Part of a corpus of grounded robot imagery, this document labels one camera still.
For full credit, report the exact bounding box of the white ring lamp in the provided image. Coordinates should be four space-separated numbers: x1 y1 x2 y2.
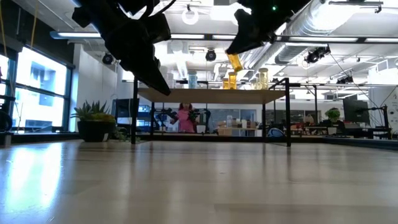
182 6 200 26

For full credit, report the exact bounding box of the wooden shelf with black frame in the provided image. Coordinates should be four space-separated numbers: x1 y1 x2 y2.
130 75 292 147

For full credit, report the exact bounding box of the large window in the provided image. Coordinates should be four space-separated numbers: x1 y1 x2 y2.
0 46 74 133

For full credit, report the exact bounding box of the potted green succulent plant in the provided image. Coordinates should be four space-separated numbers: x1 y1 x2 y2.
70 100 131 143

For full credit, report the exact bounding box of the black computer monitor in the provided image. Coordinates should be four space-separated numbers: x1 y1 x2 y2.
343 98 371 124

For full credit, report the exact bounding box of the person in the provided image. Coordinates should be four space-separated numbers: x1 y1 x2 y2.
169 102 200 134

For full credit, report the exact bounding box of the long ceiling light strip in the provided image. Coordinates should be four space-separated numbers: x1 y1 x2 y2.
49 30 398 44

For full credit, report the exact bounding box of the silver ventilation duct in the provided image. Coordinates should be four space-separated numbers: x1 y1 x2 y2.
275 0 361 65

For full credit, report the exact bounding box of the black ceiling camera rig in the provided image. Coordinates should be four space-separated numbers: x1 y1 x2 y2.
303 45 331 65

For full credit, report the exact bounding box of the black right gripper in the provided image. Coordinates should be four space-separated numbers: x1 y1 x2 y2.
226 0 312 56

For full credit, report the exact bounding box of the dark background screen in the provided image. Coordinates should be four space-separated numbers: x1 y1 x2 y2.
111 98 140 127

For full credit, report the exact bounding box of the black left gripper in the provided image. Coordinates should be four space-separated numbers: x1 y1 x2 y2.
72 0 172 96

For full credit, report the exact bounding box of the black aluminium table frame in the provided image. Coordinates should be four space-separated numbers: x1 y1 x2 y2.
12 132 398 151

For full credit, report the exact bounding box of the blue pill vial white cap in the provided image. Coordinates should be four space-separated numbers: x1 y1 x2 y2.
187 70 198 90

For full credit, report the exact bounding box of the background green potted plant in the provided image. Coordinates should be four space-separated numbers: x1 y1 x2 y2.
325 107 342 124

